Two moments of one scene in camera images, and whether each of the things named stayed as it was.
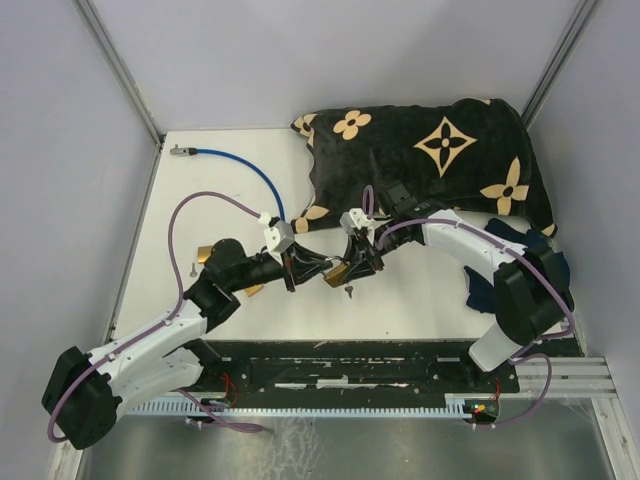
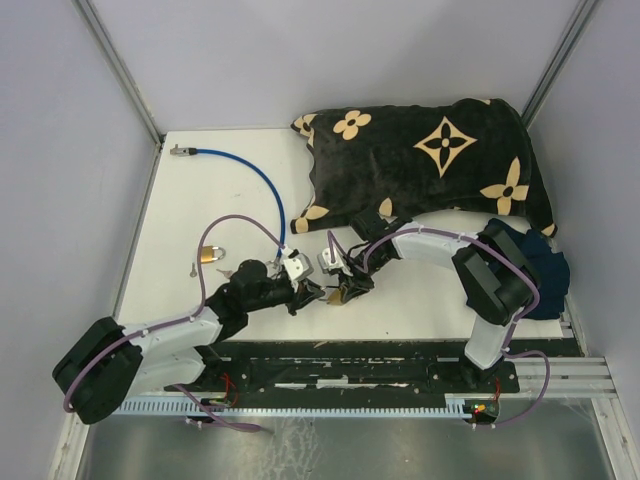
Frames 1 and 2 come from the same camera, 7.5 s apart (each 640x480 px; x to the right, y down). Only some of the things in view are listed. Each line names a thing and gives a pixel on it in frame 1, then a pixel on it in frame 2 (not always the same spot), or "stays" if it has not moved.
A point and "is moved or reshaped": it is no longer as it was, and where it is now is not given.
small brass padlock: (203, 253) stays
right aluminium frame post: (581, 16) stays
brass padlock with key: (338, 276) is moved or reshaped
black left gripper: (303, 264) -> (303, 294)
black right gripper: (363, 255) -> (352, 286)
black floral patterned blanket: (457, 155) stays
